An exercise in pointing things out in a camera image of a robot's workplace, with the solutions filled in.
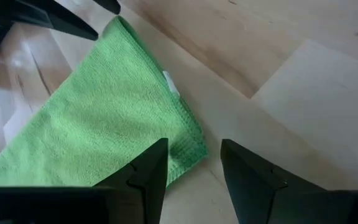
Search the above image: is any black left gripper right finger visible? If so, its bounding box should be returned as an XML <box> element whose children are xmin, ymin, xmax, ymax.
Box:
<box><xmin>220</xmin><ymin>139</ymin><xmax>326</xmax><ymax>224</ymax></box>

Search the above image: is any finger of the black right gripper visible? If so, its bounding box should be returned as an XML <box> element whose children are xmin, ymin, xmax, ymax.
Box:
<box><xmin>92</xmin><ymin>0</ymin><xmax>122</xmax><ymax>16</ymax></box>
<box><xmin>0</xmin><ymin>0</ymin><xmax>99</xmax><ymax>42</ymax></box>

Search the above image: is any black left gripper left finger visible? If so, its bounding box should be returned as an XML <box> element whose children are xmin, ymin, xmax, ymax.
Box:
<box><xmin>93</xmin><ymin>138</ymin><xmax>170</xmax><ymax>224</ymax></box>

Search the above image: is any green microfiber towel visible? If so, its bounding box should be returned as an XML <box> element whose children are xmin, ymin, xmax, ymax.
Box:
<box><xmin>0</xmin><ymin>15</ymin><xmax>209</xmax><ymax>189</ymax></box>

